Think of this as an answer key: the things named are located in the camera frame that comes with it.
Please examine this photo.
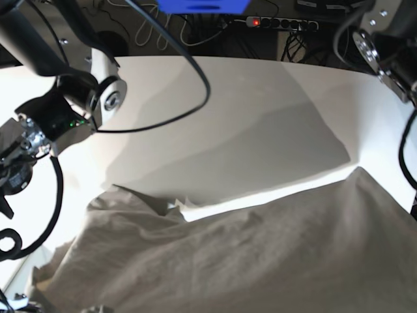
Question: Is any beige t-shirt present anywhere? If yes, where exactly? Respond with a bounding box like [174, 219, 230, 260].
[27, 168, 416, 312]

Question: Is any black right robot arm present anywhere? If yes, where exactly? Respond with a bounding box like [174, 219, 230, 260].
[1, 1, 127, 260]

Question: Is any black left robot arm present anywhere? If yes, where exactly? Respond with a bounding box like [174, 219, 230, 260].
[332, 1, 416, 188]

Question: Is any black power strip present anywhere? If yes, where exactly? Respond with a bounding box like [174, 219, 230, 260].
[231, 16, 320, 32]

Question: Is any blue bin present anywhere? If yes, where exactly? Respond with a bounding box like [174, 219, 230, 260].
[157, 0, 250, 14]

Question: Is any white cable on floor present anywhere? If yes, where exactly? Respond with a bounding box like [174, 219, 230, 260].
[107, 0, 229, 50]

